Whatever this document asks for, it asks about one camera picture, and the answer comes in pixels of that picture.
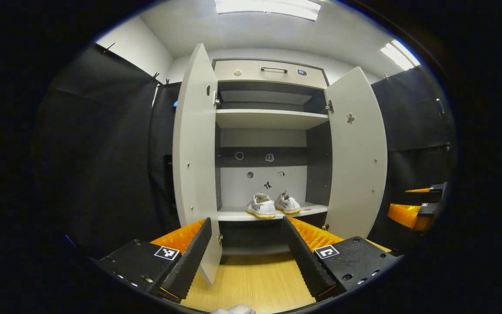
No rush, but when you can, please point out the grey cabinet door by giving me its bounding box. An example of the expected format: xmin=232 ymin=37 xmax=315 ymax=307
xmin=172 ymin=43 xmax=223 ymax=286
xmin=323 ymin=66 xmax=389 ymax=240

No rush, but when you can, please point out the grey cabinet drawer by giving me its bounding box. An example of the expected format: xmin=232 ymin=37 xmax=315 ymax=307
xmin=213 ymin=60 xmax=329 ymax=89

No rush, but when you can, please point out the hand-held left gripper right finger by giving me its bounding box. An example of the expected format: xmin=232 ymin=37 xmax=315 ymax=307
xmin=282 ymin=215 xmax=402 ymax=302

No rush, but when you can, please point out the white shoe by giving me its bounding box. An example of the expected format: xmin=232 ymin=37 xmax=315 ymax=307
xmin=275 ymin=191 xmax=302 ymax=215
xmin=245 ymin=193 xmax=277 ymax=219

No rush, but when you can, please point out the ceiling light panel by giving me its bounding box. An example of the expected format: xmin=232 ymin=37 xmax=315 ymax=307
xmin=214 ymin=0 xmax=321 ymax=21
xmin=380 ymin=39 xmax=421 ymax=71

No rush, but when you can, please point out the black backdrop cloth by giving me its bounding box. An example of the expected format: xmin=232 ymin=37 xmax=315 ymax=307
xmin=33 ymin=41 xmax=456 ymax=260

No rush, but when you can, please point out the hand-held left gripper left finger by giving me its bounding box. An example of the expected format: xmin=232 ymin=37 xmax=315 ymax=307
xmin=98 ymin=217 xmax=213 ymax=304

